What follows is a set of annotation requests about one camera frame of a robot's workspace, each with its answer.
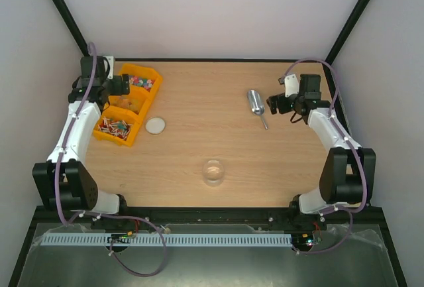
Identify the metal scoop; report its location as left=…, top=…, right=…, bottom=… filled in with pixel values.
left=246, top=89, right=268, bottom=130

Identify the yellow bin with star candies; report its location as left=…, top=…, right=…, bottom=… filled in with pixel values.
left=119, top=64, right=163, bottom=100

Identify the yellow bin with lollipops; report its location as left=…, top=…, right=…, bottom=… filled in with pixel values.
left=93, top=106, right=140, bottom=146

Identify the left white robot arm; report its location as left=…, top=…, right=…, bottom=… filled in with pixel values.
left=32, top=56, right=130, bottom=214

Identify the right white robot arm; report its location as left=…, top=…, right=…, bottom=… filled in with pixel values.
left=266, top=74, right=376, bottom=229

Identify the white jar lid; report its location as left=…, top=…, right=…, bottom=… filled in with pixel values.
left=144, top=117, right=166, bottom=135

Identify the clear plastic jar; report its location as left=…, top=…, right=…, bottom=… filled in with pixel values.
left=202, top=160, right=225, bottom=187

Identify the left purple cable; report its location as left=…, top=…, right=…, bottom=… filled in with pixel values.
left=54, top=42, right=168, bottom=277

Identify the black aluminium frame rail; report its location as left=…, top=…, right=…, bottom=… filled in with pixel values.
left=30, top=207, right=388, bottom=233

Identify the white slotted cable duct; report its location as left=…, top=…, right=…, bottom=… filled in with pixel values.
left=40, top=233, right=292, bottom=247

